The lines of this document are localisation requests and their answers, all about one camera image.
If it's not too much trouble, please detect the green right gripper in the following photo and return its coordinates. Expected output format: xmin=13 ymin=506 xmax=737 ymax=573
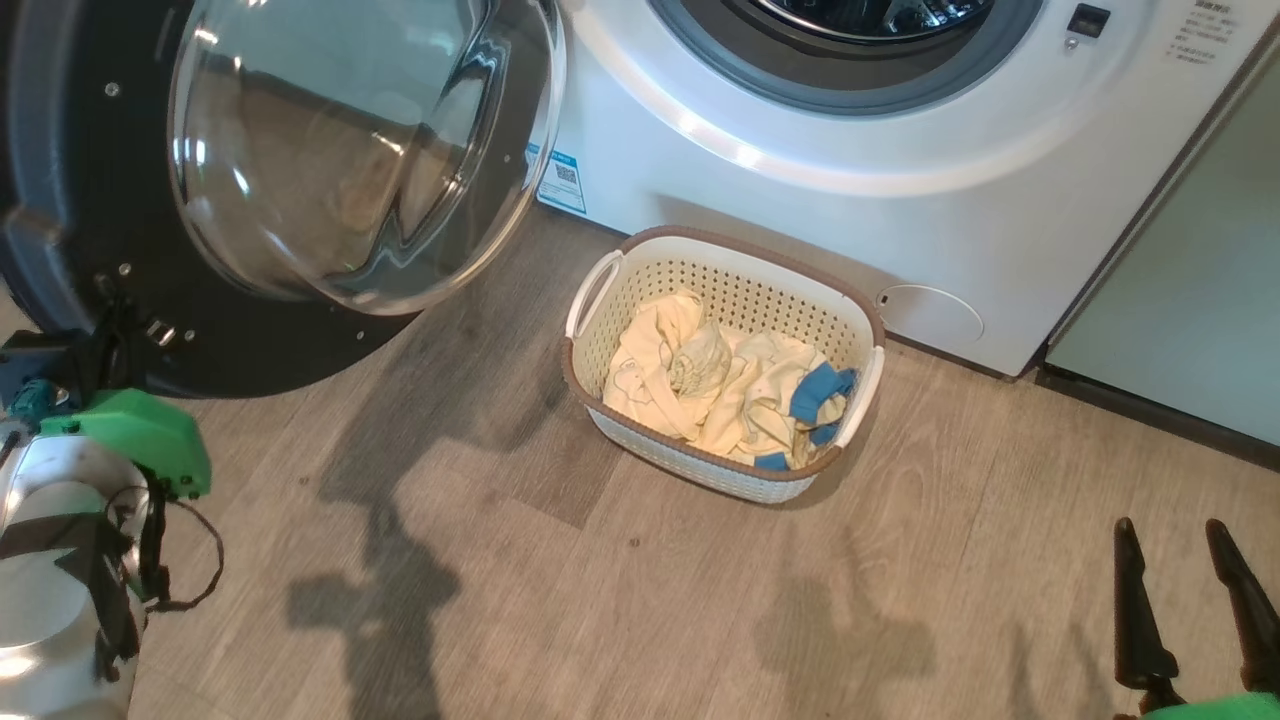
xmin=1113 ymin=518 xmax=1280 ymax=720

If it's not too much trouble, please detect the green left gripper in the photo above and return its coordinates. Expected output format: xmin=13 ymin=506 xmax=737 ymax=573
xmin=40 ymin=298 xmax=213 ymax=501

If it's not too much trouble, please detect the black round glass washer door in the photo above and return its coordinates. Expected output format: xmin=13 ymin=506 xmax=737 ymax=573
xmin=0 ymin=0 xmax=568 ymax=399

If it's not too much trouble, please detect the yellow garment with blue trim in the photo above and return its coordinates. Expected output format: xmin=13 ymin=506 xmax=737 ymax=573
xmin=690 ymin=330 xmax=859 ymax=471

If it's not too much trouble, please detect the white front-load washing machine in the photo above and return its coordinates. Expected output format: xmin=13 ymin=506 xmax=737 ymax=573
xmin=530 ymin=0 xmax=1280 ymax=379

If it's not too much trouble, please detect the pale green cabinet plain front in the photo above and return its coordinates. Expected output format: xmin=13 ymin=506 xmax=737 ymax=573
xmin=1045 ymin=60 xmax=1280 ymax=446

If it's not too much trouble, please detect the round white drain filter cover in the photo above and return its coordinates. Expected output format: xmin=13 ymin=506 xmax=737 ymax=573
xmin=878 ymin=285 xmax=984 ymax=344

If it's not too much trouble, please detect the blue energy label sticker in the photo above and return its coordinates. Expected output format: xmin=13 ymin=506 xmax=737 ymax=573
xmin=525 ymin=143 xmax=588 ymax=215

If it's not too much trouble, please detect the white perforated basket brown rim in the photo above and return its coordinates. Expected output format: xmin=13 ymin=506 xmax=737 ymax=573
xmin=562 ymin=225 xmax=887 ymax=504

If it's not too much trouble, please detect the blue camera cable connector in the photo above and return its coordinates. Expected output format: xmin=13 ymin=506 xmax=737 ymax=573
xmin=5 ymin=378 xmax=71 ymax=426

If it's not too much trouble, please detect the thin black left gripper cable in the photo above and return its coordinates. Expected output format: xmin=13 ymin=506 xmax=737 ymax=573
xmin=105 ymin=485 xmax=226 ymax=613

